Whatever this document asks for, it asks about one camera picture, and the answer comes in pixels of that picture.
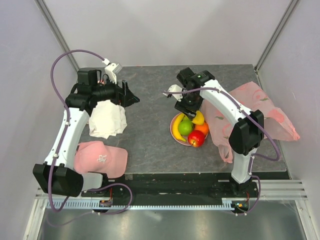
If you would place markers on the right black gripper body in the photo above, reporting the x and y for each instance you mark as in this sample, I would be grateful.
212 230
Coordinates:
192 102

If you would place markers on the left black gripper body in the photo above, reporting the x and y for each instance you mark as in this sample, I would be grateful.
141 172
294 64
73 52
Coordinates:
117 97

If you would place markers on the yellow fake mango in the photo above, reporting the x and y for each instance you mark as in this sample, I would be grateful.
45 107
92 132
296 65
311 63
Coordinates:
198 119

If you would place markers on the green fake apple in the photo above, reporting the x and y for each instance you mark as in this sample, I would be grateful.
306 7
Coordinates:
185 127

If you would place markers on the fake orange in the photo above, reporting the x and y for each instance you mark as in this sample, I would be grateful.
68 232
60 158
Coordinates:
204 128

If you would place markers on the yellow fake banana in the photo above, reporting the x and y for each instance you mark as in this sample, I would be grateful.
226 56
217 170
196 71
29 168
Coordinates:
174 128

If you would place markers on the red fake fruit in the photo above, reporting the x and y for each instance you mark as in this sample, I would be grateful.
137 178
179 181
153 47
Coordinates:
196 138

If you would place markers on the pink plastic bag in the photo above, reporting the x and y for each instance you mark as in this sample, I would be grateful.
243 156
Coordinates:
276 122

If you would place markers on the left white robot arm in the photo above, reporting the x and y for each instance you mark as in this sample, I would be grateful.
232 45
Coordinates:
56 175

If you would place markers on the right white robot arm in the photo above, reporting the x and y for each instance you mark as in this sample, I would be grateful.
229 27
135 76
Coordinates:
247 125

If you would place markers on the white cloth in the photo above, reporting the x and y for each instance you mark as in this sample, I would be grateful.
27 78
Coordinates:
107 119

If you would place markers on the pink plate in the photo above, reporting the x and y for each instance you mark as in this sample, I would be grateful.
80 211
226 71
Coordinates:
183 143

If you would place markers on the pink baseball cap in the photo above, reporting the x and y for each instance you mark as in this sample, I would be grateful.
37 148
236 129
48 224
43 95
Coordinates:
95 157

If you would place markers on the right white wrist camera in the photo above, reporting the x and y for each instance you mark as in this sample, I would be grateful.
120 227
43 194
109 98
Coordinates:
175 91

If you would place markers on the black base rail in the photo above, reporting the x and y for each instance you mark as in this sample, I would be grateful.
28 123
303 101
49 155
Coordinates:
184 188

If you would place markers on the grey cable duct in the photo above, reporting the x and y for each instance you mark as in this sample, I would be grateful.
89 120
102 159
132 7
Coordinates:
95 204

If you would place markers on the left aluminium frame post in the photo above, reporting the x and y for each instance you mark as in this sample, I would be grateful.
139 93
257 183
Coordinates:
46 13

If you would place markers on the aluminium frame post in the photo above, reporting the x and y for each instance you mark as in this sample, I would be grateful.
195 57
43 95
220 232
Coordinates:
46 13
276 33

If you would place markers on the right aluminium frame post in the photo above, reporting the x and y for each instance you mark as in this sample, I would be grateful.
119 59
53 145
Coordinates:
276 33

